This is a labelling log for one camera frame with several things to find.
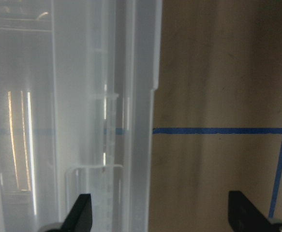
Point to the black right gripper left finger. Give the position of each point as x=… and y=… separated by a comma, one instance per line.
x=80, y=217

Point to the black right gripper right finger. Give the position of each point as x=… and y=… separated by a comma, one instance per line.
x=243, y=216

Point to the clear plastic box lid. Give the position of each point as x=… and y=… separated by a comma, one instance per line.
x=77, y=83

